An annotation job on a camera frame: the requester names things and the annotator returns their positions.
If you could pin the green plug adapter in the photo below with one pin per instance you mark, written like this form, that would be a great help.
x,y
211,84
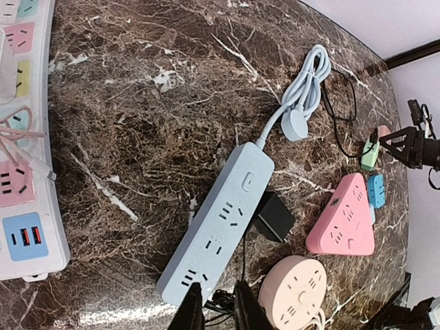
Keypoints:
x,y
369,155

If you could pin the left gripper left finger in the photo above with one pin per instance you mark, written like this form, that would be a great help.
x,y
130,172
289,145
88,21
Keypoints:
x,y
190,316

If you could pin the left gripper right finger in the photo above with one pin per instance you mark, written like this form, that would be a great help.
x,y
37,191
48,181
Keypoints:
x,y
248,314

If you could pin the pink cube plug adapter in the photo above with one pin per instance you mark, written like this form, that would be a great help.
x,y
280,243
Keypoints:
x,y
382,131

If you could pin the bright blue plug adapter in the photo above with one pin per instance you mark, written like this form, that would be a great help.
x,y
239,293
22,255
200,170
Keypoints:
x,y
376,190

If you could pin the right black frame post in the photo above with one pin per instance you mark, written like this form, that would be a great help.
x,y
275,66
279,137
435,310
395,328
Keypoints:
x,y
412,55

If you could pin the white usb charger with cable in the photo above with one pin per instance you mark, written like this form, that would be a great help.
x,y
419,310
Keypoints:
x,y
10,136

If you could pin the pink round power socket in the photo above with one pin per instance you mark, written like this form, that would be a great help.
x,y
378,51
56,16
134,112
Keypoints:
x,y
292,293

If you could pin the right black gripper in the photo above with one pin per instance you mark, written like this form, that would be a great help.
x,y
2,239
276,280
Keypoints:
x,y
425,151

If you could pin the white power strip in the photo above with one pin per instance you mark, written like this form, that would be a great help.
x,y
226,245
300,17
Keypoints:
x,y
33,239

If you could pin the pink triangular power socket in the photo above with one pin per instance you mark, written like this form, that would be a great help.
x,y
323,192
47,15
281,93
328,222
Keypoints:
x,y
345,225

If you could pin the black charger with cable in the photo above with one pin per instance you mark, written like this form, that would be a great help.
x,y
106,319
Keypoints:
x,y
272,217

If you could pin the grey blue power strip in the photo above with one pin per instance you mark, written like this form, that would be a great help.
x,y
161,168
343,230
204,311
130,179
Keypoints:
x,y
216,229

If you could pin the light blue plug adapter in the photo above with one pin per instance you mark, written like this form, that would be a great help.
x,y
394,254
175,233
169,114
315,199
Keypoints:
x,y
372,212

